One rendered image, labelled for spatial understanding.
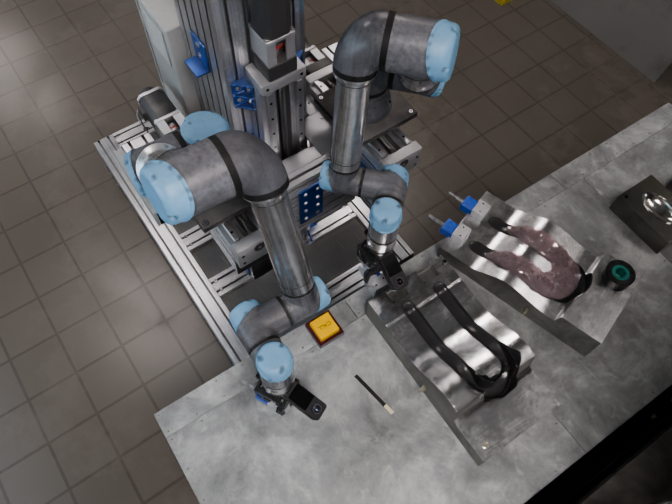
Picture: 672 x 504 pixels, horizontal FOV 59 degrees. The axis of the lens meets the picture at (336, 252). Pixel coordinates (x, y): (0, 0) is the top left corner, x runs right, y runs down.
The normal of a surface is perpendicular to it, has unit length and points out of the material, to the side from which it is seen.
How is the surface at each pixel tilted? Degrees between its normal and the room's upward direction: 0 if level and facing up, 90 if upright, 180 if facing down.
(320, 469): 0
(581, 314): 0
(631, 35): 72
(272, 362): 0
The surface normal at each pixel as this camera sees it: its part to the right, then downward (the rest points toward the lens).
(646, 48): -0.77, 0.33
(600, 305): 0.03, -0.47
